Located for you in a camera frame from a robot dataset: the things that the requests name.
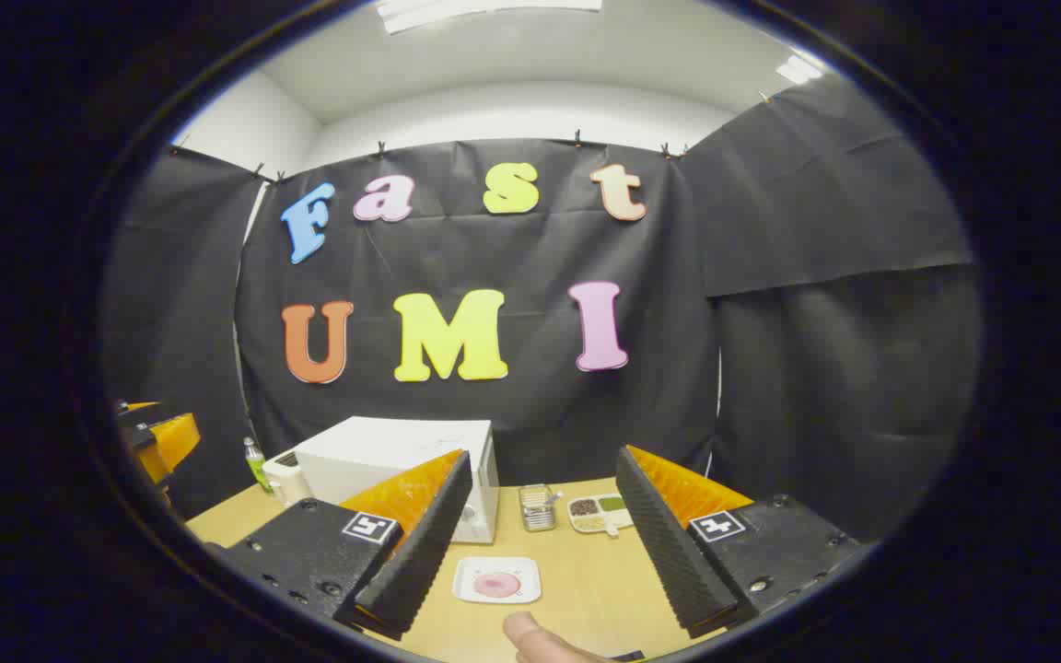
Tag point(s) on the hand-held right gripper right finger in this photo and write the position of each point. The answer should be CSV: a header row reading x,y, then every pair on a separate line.
x,y
669,543

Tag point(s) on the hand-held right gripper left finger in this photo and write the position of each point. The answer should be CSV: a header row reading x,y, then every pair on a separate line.
x,y
429,543

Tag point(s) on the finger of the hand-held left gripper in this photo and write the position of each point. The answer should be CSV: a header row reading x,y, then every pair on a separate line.
x,y
173,442

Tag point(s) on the white square plate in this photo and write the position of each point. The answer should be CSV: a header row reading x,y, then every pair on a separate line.
x,y
471,571

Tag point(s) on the pink round meat slice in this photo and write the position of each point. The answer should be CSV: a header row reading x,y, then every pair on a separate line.
x,y
497,585

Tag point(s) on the white microwave oven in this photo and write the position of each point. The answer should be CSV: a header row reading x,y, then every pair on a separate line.
x,y
383,447

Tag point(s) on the white divided grain dish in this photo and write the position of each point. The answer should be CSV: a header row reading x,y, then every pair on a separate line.
x,y
597,523

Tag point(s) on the green label drink bottle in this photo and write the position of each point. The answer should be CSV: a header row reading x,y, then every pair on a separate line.
x,y
256,465

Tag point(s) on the white toaster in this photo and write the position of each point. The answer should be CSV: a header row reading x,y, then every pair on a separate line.
x,y
284,479

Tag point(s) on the black backdrop cloth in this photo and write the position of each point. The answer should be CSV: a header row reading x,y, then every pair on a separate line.
x,y
530,249

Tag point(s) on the ceiling light panel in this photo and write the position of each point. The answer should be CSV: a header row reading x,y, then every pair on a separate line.
x,y
798,70
484,11

